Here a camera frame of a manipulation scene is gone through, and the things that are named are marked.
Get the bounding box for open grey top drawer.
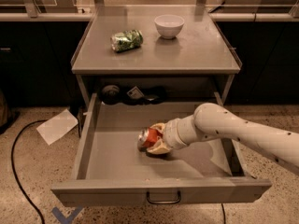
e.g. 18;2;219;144
51;96;271;206

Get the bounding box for green soda can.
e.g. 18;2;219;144
110;30;143;52

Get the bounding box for blue tape floor marker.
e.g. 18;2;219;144
51;207;83;224

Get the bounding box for grey cabinet with top surface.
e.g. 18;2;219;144
70;4;243;108

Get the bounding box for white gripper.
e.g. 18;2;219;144
147;119;188;155

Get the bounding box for black cable bundle with tag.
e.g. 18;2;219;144
98;83;167;106

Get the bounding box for black floor cable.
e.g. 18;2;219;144
10;119;49;224

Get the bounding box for dark counter cabinets behind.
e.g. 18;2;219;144
0;21;299;106

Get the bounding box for white paper sheet on floor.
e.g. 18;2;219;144
36;109;78;145

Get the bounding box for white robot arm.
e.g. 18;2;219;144
147;103;299;174

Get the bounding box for white ceramic bowl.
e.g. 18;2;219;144
154;14;185;39

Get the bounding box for red coke can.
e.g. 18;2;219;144
137;128;163;151

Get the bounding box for metal drawer handle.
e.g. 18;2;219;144
146;190;181;205

